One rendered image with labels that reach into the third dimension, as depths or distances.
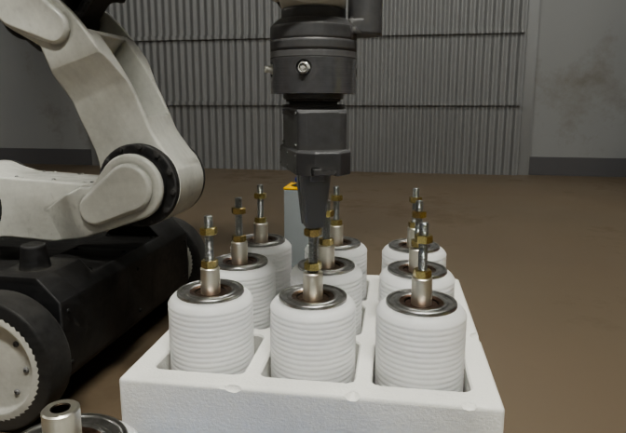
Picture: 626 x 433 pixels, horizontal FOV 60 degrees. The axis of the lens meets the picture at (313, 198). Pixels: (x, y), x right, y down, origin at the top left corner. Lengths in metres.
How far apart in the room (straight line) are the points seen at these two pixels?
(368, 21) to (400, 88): 3.14
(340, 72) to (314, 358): 0.29
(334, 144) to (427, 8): 3.23
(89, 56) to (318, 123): 0.53
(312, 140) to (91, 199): 0.52
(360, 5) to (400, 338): 0.33
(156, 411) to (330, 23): 0.43
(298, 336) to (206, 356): 0.10
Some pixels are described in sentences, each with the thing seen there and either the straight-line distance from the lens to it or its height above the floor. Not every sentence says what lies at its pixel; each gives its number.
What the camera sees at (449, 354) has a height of 0.21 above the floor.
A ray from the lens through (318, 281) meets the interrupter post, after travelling 0.59.
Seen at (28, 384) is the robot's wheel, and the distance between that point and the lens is 0.90.
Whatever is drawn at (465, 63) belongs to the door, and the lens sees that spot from 3.71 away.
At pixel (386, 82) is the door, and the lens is 3.70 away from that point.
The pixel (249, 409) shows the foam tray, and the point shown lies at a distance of 0.59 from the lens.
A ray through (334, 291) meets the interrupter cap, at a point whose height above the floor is 0.25.
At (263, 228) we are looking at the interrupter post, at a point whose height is 0.27.
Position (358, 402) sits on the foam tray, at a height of 0.17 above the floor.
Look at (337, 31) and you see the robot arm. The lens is 0.54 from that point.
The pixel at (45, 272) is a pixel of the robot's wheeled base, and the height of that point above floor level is 0.21.
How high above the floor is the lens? 0.46
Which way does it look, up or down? 10 degrees down
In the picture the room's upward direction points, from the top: straight up
